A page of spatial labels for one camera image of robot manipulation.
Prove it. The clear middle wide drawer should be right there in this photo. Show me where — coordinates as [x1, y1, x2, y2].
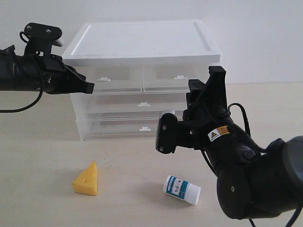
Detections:
[71, 93, 187, 119]

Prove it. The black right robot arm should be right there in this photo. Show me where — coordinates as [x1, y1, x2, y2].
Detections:
[182, 66, 303, 219]

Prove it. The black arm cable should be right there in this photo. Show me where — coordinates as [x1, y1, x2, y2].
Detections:
[200, 102, 303, 227]
[0, 30, 52, 113]

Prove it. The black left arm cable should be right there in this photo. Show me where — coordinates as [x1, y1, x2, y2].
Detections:
[0, 30, 52, 113]

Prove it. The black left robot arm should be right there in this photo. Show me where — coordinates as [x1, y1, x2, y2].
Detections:
[0, 45, 95, 95]

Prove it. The white teal medicine bottle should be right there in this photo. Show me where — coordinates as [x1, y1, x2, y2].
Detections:
[163, 175, 201, 205]

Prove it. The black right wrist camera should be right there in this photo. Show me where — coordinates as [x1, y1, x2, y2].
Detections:
[155, 110, 187, 154]

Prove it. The yellow toy cheese wedge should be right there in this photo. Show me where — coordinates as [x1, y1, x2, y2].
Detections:
[71, 161, 98, 196]

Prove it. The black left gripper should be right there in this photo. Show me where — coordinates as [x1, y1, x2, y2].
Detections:
[14, 54, 95, 94]

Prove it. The clear wide drawer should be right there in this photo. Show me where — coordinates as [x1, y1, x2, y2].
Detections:
[76, 117, 158, 140]
[71, 93, 187, 119]

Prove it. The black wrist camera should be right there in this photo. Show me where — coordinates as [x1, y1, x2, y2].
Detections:
[155, 110, 187, 154]
[19, 22, 64, 58]

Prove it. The white plastic drawer cabinet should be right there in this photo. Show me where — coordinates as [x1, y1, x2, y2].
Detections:
[61, 19, 223, 142]

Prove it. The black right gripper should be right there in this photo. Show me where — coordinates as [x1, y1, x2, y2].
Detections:
[177, 66, 239, 151]

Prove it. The clear bottom wide drawer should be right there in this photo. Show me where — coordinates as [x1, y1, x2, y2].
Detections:
[76, 117, 158, 140]

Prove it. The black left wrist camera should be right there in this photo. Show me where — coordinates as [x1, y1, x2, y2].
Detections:
[19, 22, 64, 58]

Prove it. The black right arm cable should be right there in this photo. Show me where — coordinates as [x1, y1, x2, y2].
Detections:
[200, 102, 303, 227]

